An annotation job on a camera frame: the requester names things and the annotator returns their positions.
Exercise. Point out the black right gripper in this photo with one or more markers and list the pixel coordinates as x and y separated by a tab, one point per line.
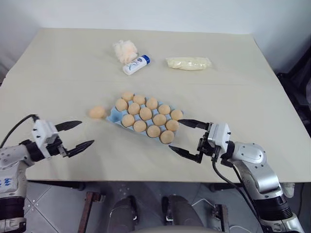
204	145

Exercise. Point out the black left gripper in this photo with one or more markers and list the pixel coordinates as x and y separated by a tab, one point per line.
55	146

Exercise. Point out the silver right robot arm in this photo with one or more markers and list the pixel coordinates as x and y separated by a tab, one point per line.
255	160

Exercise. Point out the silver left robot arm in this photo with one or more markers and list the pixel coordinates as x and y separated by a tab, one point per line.
11	165

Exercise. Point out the brown egg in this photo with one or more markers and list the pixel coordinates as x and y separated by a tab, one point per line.
128	120
140	126
139	99
127	96
152	103
167	137
153	131
176	114
164	109
159	119
121	104
172	125
145	113
133	108
97	112

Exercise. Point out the blue egg carton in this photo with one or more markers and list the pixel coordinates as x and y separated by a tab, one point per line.
114	116

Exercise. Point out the rusty metal table leg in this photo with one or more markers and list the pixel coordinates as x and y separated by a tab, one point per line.
88	208
222	218

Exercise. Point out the clear bag white contents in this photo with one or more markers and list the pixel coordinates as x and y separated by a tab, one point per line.
188	63

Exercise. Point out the dark rounded shape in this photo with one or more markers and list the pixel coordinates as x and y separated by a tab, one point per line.
124	213
178	213

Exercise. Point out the white bottle blue cap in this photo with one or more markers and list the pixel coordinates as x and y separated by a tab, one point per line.
134	65

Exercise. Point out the white peach bath loofah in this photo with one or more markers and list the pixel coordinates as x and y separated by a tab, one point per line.
124	50

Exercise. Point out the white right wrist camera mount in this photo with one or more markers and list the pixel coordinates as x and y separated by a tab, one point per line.
218	136

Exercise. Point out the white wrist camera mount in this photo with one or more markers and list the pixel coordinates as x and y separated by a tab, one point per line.
43	134
218	136

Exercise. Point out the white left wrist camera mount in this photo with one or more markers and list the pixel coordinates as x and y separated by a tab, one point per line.
43	134

